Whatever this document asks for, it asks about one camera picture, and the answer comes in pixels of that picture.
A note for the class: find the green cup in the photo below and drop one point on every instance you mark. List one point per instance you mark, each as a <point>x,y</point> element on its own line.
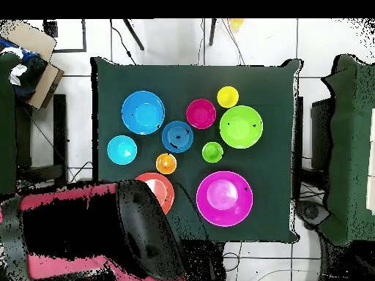
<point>212,152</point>

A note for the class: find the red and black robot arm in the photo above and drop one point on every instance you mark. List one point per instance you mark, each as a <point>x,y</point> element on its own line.
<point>146,219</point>

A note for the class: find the orange cup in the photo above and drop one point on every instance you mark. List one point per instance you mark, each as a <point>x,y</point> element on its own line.
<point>166,164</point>

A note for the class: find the ribbed blue bowl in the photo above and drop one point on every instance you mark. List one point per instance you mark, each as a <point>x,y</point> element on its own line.
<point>170,131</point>

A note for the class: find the orange-red bowl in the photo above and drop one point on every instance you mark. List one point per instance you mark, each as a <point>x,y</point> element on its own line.
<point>164,190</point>

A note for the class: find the small red bowl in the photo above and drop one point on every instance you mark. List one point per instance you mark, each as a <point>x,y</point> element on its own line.
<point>201,114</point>

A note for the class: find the large pink bowl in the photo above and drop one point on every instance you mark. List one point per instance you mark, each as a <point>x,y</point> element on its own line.
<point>224,199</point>

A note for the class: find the green bowl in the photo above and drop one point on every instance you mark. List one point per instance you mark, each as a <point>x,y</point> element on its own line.
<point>240,126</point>

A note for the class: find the large blue bowl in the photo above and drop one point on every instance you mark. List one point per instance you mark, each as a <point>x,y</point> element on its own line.
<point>143,112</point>

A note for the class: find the small turquoise bowl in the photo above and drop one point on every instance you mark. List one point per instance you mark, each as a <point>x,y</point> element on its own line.
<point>122,150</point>

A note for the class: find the yellow cup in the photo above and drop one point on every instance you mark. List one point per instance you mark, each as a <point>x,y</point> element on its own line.
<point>227,97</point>

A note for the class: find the dark green table cloth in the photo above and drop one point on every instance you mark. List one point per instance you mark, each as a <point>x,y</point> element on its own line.
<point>187,82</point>

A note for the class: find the black tripod leg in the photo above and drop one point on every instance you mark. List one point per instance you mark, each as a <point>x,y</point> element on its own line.
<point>133,33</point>
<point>212,32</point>

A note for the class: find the black stool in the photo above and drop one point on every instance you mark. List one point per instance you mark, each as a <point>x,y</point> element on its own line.
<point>60,131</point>

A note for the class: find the yellow object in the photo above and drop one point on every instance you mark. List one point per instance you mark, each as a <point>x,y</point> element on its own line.
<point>235,23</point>

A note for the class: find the cardboard box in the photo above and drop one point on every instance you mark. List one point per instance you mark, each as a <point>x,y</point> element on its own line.
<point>44,85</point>

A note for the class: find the green cloth side table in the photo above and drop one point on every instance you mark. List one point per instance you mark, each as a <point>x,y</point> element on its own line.
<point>351,146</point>
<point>6,131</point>

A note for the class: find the bundle of clothes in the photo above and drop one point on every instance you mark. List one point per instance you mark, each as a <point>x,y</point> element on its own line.
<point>29,73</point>

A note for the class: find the black pedestal foot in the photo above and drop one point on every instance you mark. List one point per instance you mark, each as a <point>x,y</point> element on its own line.
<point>310,212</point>

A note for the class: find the black square frame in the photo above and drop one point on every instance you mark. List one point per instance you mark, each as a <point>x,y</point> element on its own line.
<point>84,35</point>

